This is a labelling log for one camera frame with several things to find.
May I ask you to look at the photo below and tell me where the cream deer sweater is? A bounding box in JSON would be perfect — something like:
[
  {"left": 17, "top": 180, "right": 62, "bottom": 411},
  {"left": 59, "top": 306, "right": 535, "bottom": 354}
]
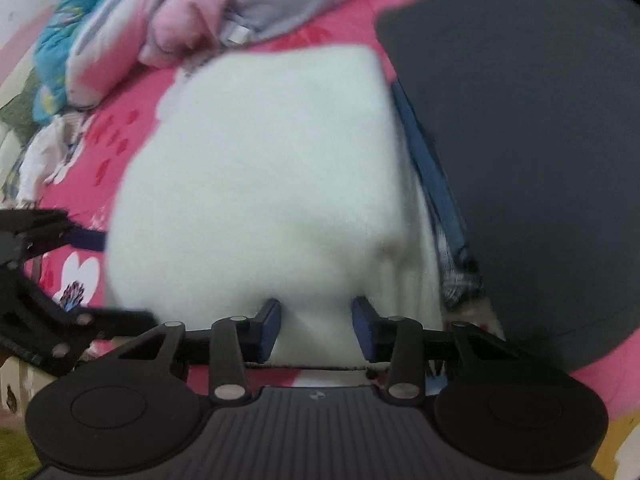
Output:
[{"left": 105, "top": 44, "right": 442, "bottom": 368}]

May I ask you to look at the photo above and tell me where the pink floral bed sheet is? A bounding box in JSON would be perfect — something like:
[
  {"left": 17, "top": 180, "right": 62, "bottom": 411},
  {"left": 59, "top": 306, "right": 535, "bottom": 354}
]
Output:
[{"left": 39, "top": 0, "right": 639, "bottom": 418}]

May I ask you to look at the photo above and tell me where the white crumpled garment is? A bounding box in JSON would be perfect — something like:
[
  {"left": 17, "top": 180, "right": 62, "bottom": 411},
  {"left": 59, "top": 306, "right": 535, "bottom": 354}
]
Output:
[{"left": 16, "top": 112, "right": 92, "bottom": 208}]

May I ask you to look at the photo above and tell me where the green patterned pillow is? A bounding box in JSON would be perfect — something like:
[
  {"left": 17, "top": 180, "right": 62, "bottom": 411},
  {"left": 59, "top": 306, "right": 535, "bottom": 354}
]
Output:
[{"left": 1, "top": 70, "right": 39, "bottom": 146}]

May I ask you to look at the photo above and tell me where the blue floral blanket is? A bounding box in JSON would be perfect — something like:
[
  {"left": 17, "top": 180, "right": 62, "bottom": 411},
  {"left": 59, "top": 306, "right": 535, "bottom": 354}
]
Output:
[{"left": 32, "top": 0, "right": 101, "bottom": 126}]

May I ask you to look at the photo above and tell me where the pink patterned duvet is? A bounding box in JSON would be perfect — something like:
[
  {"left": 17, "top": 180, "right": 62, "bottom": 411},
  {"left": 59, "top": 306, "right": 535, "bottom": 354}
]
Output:
[{"left": 65, "top": 0, "right": 347, "bottom": 108}]

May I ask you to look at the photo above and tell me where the dark grey folded garment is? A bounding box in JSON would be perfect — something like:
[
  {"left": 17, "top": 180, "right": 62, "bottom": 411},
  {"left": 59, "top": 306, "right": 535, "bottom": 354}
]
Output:
[{"left": 376, "top": 0, "right": 639, "bottom": 370}]

